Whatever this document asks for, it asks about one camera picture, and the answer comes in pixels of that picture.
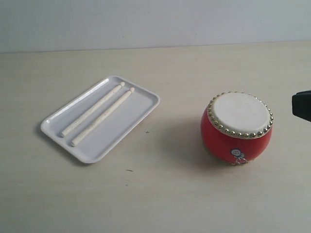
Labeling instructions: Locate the white rectangular plastic tray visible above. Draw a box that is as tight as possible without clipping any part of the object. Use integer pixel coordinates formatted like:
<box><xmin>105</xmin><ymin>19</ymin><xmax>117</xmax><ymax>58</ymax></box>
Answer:
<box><xmin>41</xmin><ymin>76</ymin><xmax>160</xmax><ymax>164</ymax></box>

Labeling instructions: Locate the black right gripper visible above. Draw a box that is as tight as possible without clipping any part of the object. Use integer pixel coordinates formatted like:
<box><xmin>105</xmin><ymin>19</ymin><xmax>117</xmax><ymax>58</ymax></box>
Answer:
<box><xmin>292</xmin><ymin>90</ymin><xmax>311</xmax><ymax>122</ymax></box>

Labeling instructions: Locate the wooden drumstick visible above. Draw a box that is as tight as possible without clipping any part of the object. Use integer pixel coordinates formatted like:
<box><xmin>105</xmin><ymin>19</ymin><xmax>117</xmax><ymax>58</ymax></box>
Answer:
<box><xmin>71</xmin><ymin>87</ymin><xmax>135</xmax><ymax>147</ymax></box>
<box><xmin>60</xmin><ymin>82</ymin><xmax>125</xmax><ymax>137</ymax></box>

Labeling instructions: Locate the small red drum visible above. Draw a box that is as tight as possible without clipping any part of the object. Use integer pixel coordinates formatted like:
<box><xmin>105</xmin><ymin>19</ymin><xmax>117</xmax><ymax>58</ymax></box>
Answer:
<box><xmin>200</xmin><ymin>91</ymin><xmax>274</xmax><ymax>165</ymax></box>

